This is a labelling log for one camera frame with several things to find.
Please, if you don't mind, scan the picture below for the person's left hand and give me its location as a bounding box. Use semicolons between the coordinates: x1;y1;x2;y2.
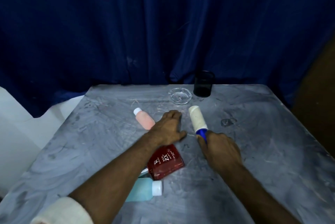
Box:
148;110;188;151

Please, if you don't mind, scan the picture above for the person's right hand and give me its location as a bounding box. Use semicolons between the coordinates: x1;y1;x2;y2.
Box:
196;131;243;172

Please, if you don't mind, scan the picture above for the pink bottle white cap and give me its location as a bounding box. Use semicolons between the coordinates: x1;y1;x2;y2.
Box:
133;108;156;130

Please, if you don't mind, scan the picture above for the blue lint roller handle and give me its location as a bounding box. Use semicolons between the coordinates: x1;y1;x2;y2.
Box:
195;129;209;144

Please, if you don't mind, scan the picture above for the white lint roll refill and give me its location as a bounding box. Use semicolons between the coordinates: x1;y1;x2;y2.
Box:
188;105;208;135

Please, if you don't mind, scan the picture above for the red perfume bottle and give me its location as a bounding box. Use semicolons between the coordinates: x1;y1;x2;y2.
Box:
141;144;185;181

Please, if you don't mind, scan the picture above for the clear glass ashtray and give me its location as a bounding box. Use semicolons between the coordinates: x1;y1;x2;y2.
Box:
169;87;193;105

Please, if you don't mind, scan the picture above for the black mesh cup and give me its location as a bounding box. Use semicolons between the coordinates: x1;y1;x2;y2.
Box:
193;71;216;98

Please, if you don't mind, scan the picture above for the light blue bottle white cap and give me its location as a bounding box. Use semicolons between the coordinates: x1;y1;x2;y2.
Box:
125;178;163;203

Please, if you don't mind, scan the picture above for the person's right forearm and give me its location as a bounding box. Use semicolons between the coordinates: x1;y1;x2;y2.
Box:
217;163;302;224

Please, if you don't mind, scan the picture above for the person's left forearm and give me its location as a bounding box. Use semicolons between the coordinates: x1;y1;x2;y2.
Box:
68;132;168;224

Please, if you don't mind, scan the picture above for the dark blue curtain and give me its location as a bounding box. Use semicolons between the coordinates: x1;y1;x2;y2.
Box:
0;0;335;118

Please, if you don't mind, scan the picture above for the brown wooden panel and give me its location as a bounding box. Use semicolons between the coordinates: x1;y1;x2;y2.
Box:
290;43;335;159

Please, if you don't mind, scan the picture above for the plaid shirt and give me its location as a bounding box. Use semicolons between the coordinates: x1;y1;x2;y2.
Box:
30;196;94;224

